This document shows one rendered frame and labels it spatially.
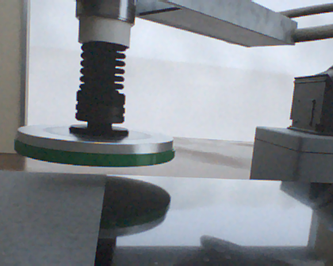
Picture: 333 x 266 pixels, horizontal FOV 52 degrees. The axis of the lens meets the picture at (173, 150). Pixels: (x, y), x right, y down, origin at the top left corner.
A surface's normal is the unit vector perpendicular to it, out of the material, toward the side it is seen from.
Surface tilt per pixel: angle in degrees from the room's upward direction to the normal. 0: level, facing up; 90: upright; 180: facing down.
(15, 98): 90
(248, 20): 90
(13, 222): 0
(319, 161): 90
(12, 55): 90
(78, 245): 0
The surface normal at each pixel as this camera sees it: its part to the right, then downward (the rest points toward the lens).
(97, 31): -0.07, 0.14
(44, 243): 0.08, -0.99
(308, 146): 0.19, 0.16
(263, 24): 0.72, 0.16
